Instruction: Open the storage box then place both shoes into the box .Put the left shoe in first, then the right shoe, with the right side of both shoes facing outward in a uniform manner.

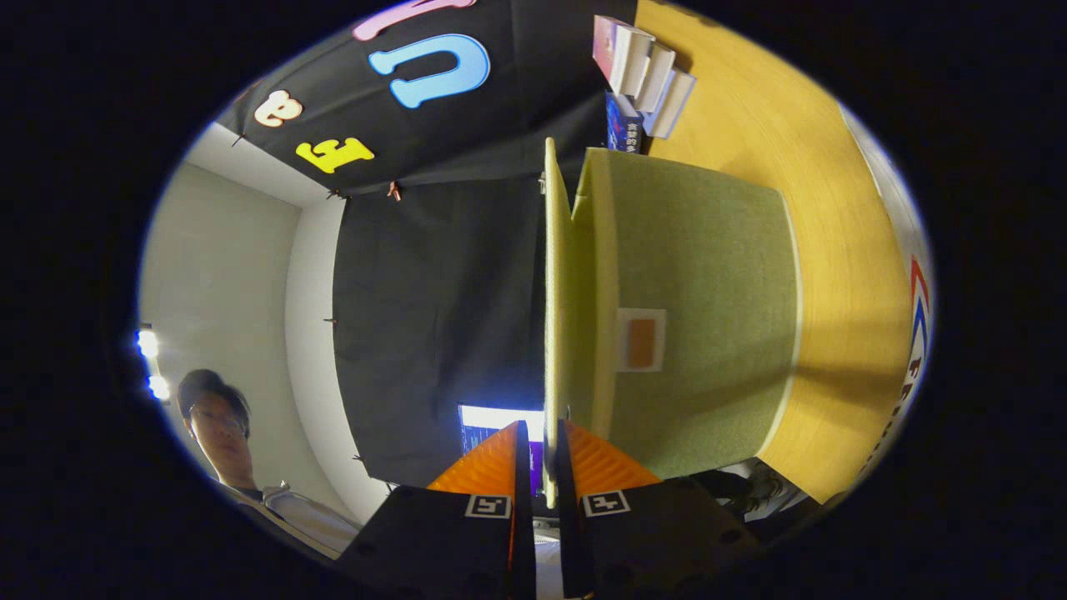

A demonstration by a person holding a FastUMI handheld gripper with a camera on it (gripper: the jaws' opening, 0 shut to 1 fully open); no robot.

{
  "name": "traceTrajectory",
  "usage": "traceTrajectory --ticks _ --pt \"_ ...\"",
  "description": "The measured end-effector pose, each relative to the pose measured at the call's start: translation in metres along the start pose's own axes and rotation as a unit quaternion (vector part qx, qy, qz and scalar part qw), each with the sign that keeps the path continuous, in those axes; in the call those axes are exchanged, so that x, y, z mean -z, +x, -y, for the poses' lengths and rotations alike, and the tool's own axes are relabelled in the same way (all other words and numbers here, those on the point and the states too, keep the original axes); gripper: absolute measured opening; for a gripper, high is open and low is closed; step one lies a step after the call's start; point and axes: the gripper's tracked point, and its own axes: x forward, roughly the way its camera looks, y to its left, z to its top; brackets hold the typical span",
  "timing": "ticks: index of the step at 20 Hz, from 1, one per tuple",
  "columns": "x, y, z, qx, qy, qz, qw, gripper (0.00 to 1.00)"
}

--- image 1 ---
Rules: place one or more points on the pale blue book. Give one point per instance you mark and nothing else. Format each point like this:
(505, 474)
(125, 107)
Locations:
(677, 104)

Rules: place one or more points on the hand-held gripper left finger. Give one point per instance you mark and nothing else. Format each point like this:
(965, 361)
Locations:
(467, 550)

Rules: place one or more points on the dark blue book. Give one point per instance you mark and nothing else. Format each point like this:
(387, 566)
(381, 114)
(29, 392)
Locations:
(623, 125)

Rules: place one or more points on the bright ceiling lamp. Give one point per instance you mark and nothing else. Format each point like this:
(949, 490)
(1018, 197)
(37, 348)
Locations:
(148, 343)

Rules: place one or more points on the computer monitor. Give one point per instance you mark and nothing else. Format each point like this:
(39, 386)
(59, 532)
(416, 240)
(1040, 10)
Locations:
(500, 429)

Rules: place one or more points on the pink cloth clip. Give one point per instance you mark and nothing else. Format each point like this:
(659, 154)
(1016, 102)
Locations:
(393, 192)

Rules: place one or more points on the pink cover book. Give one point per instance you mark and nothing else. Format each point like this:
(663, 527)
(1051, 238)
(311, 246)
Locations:
(604, 46)

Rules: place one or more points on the white book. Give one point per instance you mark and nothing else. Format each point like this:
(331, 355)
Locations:
(654, 75)

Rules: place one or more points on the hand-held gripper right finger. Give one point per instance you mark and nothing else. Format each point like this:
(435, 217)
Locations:
(633, 542)

